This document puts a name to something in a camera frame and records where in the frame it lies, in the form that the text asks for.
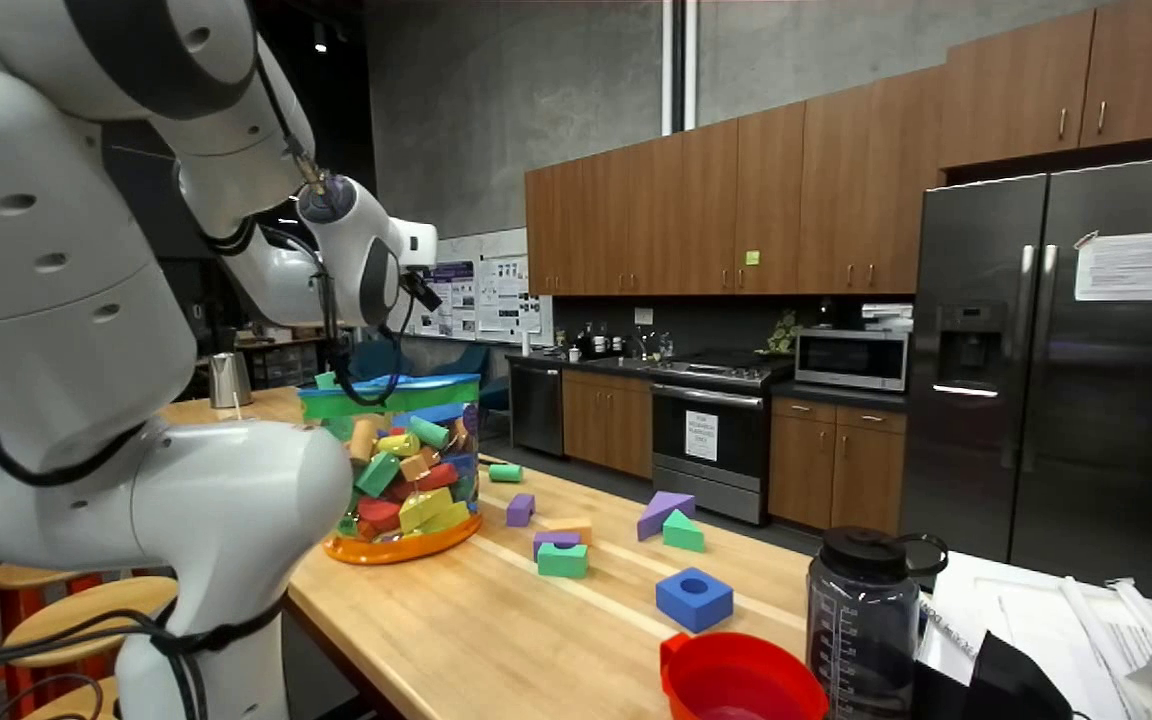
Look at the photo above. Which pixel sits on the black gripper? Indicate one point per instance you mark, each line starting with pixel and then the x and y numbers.
pixel 421 287

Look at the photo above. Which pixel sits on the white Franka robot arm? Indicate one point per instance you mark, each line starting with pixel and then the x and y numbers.
pixel 56 267

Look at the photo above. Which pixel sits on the clear bag of foam blocks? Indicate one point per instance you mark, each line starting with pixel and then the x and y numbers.
pixel 398 473

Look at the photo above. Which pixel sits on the green foam block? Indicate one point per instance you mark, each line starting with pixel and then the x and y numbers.
pixel 504 473
pixel 562 562
pixel 680 533

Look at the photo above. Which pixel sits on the purple wedge foam block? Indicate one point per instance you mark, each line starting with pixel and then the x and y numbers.
pixel 664 512

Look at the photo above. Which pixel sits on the blue foam block with hole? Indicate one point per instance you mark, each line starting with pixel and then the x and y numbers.
pixel 695 599

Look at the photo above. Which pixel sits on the black dishwasher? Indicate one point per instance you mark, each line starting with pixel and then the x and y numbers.
pixel 537 407

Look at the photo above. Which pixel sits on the metal cup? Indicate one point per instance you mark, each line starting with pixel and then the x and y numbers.
pixel 227 382

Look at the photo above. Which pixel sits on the wide wooden base cabinet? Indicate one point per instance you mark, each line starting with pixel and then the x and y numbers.
pixel 605 425

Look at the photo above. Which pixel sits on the white paper on oven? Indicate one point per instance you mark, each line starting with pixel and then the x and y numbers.
pixel 701 434

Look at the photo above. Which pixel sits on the stainless steel oven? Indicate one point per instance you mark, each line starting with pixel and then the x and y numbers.
pixel 709 445

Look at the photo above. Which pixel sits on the green sticky note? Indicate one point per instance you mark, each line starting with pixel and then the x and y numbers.
pixel 749 256

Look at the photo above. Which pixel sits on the small potted plant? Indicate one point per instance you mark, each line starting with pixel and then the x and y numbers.
pixel 776 333

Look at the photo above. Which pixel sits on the silver microwave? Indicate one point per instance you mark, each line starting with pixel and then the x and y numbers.
pixel 850 360

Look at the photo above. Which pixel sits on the narrow wooden base cabinet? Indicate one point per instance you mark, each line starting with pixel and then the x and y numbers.
pixel 838 467

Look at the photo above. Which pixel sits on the wooden stool with red legs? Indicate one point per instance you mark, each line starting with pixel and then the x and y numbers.
pixel 89 612
pixel 37 581
pixel 71 700

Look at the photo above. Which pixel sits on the red plastic bowl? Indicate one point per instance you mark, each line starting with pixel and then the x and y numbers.
pixel 736 682

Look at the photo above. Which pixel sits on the dark water bottle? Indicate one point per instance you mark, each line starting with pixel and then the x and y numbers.
pixel 863 624

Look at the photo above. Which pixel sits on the stainless steel refrigerator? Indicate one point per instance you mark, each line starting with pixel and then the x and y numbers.
pixel 1071 385

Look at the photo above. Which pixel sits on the wooden cabinet above refrigerator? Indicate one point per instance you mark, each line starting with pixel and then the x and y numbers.
pixel 1076 82

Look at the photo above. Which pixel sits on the white paper on refrigerator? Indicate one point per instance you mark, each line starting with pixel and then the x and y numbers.
pixel 1136 267

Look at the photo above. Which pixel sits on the stack of white papers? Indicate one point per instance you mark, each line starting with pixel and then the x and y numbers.
pixel 1099 624

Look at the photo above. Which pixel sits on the wall poster board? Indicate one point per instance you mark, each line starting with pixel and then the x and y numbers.
pixel 491 297

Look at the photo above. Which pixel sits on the long wooden wall cabinets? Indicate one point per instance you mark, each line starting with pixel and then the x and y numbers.
pixel 736 201

